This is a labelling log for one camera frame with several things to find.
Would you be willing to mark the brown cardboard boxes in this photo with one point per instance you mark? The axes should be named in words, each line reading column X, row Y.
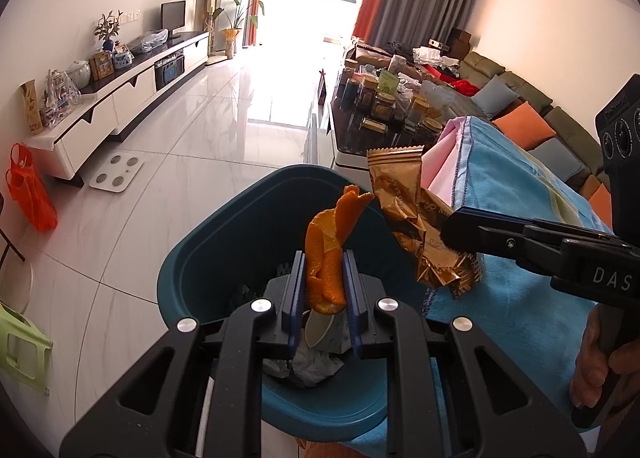
column 459, row 43

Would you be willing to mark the dark coffee table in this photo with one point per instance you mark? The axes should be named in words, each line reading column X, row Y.
column 360, row 142

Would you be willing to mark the tall leafy potted plant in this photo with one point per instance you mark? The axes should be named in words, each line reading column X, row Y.
column 240, row 17

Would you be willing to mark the white tissue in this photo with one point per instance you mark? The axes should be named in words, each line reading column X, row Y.
column 315, row 368

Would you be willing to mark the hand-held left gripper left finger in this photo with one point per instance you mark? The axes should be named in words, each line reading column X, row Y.
column 296, row 308

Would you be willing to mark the person's orange knit garment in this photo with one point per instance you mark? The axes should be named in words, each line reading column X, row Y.
column 345, row 450

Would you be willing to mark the wooden picture frame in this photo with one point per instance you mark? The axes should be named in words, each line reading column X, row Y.
column 101, row 65

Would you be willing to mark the green plastic stool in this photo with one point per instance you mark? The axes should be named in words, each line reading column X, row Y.
column 22, row 348

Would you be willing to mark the small plant in blue vase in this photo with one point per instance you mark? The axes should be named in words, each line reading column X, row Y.
column 107, row 32

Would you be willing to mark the black monitor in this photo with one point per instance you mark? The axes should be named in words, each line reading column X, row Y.
column 172, row 17

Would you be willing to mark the orange cushion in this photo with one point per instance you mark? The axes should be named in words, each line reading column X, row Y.
column 525, row 125
column 600, row 205

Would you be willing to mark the pile of white clothes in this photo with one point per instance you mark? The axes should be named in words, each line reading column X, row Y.
column 432, row 56

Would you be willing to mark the person's right forearm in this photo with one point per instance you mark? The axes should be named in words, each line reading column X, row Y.
column 625, row 418

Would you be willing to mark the person's right hand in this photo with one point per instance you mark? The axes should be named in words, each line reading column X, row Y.
column 585, row 368

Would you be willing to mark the green and brown sofa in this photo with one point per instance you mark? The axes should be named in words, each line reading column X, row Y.
column 500, row 67

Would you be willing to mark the white wall socket panel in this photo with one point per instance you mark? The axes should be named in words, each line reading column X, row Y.
column 131, row 16

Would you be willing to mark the green box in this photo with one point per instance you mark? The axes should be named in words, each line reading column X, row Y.
column 389, row 82

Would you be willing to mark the clear plastic bag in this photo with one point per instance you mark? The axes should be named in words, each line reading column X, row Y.
column 147, row 40

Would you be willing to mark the red cloth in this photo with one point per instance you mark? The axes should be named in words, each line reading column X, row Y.
column 457, row 85

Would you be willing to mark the blue cushion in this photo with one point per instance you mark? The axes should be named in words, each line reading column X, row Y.
column 557, row 157
column 495, row 96

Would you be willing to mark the teal plastic trash bin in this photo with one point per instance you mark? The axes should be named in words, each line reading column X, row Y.
column 240, row 218

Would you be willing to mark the white bathroom scale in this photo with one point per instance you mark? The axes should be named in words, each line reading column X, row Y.
column 116, row 172

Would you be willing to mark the blue floral printed blanket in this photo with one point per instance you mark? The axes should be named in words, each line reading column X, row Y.
column 525, row 298

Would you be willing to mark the white and black TV cabinet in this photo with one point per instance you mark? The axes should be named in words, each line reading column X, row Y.
column 130, row 92

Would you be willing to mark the glass ship ornament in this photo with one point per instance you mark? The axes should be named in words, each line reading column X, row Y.
column 60, row 97

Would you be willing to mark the grey plastic bag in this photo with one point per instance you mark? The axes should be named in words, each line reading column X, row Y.
column 440, row 100

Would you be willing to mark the blue and white bowl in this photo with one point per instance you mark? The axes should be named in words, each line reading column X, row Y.
column 123, row 58

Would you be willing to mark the large gold foil wrapper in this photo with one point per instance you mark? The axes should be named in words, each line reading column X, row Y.
column 405, row 198

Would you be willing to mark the orange peel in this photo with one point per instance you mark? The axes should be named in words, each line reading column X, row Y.
column 325, row 258

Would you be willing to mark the orange plastic bag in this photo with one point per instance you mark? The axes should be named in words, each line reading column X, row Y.
column 32, row 193

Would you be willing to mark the tall wooden vase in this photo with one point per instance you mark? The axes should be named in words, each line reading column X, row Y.
column 32, row 107

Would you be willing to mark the group of glass jars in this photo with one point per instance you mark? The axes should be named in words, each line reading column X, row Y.
column 395, row 110

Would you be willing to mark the white stool with black legs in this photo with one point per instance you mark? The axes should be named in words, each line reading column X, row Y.
column 15, row 283

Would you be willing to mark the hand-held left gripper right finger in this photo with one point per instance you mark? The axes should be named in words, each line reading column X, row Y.
column 352, row 308

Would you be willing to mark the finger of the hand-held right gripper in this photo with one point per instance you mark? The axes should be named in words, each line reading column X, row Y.
column 490, row 235

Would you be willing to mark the white ceramic jar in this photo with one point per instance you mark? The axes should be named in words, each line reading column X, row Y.
column 78, row 73

